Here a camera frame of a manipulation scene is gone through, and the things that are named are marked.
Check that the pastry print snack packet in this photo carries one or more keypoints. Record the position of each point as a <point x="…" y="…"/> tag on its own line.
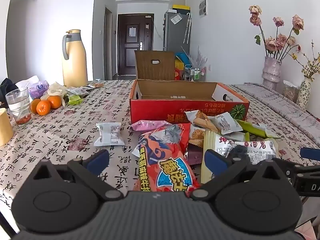
<point x="200" y="118"/>

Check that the red cardboard box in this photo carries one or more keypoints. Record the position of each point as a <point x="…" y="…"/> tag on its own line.
<point x="160" y="108"/>

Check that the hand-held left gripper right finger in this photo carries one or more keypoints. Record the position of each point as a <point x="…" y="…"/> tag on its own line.
<point x="213" y="160"/>

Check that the brown snack packet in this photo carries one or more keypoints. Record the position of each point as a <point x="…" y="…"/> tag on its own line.
<point x="96" y="85"/>

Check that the mandarin orange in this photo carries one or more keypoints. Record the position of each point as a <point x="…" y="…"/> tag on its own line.
<point x="55" y="101"/>
<point x="43" y="108"/>
<point x="33" y="105"/>

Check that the dark brown door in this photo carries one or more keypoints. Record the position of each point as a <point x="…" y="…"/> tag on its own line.
<point x="133" y="50"/>

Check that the small white printed snack packet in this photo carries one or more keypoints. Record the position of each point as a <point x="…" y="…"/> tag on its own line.
<point x="226" y="123"/>

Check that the yellow thermos jug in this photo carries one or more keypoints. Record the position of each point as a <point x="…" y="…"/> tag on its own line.
<point x="75" y="62"/>

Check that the small floral vase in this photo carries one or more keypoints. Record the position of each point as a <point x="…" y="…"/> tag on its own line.
<point x="303" y="95"/>

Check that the black bag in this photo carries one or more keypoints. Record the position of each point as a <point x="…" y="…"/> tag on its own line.
<point x="7" y="87"/>

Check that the large red snack bag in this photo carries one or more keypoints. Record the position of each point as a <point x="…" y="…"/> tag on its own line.
<point x="162" y="152"/>

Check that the brown chair back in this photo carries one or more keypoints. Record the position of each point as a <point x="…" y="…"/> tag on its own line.
<point x="155" y="67"/>

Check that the small green snack packet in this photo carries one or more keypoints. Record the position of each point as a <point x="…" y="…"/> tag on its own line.
<point x="75" y="100"/>

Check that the pale purple feather decoration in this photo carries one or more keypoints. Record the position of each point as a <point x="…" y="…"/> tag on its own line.
<point x="198" y="57"/>

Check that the dried pink roses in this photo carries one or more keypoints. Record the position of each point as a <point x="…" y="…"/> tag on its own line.
<point x="275" y="42"/>

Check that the cream plastic bag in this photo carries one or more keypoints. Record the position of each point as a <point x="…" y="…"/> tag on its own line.
<point x="56" y="90"/>

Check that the pink ribbed vase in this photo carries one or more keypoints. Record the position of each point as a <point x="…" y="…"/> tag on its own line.
<point x="271" y="72"/>

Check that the glass of water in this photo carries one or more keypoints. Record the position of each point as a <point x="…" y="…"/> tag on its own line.
<point x="18" y="107"/>

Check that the white wall panel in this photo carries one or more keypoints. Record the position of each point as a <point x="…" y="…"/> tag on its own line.
<point x="203" y="7"/>

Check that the white umbrellas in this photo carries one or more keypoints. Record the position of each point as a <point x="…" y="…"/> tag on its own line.
<point x="187" y="27"/>

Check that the pale yellow cup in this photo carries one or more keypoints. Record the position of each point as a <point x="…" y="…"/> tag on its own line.
<point x="5" y="127"/>

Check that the yellow box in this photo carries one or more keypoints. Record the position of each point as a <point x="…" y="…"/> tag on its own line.
<point x="180" y="7"/>

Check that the grey snack packets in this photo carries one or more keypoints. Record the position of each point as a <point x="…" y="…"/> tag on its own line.
<point x="76" y="90"/>

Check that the purple snack packet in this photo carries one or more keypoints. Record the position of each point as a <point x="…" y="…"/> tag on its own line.
<point x="194" y="155"/>

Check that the blue bag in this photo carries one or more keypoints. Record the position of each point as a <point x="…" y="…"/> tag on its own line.
<point x="182" y="58"/>

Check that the pink snack packet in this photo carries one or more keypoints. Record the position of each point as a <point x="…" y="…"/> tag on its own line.
<point x="150" y="125"/>

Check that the grey refrigerator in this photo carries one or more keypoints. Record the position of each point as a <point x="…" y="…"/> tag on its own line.
<point x="175" y="35"/>

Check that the pale yellow large snack packet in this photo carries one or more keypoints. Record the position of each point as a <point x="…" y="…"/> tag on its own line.
<point x="257" y="152"/>

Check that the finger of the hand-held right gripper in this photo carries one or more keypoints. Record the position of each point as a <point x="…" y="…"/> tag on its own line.
<point x="310" y="154"/>
<point x="297" y="167"/>

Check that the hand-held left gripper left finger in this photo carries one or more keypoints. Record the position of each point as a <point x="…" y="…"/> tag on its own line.
<point x="98" y="158"/>

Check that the red gift box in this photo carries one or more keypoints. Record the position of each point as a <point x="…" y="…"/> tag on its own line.
<point x="178" y="71"/>

